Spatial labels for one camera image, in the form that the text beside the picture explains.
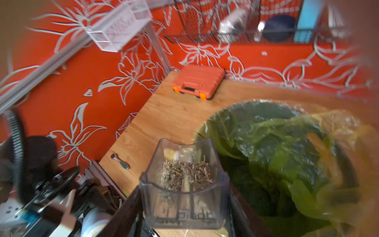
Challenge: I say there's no grey bin with green bag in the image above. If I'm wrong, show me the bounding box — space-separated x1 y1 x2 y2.
195 100 379 237

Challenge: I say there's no black wire wall basket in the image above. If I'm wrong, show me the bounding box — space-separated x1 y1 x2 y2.
162 1 351 44

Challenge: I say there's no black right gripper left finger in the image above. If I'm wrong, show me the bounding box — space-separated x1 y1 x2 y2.
97 186 143 237

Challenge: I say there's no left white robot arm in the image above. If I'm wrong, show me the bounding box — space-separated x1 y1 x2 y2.
1 110 145 237

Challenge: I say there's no aluminium frame rail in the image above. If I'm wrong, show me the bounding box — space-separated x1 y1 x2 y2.
1 21 172 113

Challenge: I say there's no dark blue round object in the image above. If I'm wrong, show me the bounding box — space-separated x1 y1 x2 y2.
262 15 297 43

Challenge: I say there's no grey packet in basket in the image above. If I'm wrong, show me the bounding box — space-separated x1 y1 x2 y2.
218 8 250 34

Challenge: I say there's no white wire wall basket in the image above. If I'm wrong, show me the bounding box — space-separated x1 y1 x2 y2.
84 1 152 52

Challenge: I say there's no clear grey sharpener tray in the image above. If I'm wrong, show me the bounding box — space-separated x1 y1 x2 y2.
139 139 230 230

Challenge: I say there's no blue pencil sharpener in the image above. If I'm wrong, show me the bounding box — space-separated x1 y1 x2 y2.
81 208 113 237

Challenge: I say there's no orange tool case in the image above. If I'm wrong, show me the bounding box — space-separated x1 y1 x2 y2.
172 65 226 100

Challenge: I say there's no teal handled small tool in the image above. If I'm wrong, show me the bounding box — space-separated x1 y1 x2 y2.
111 153 130 170

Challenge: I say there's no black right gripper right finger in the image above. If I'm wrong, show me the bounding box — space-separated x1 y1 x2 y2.
228 189 266 237

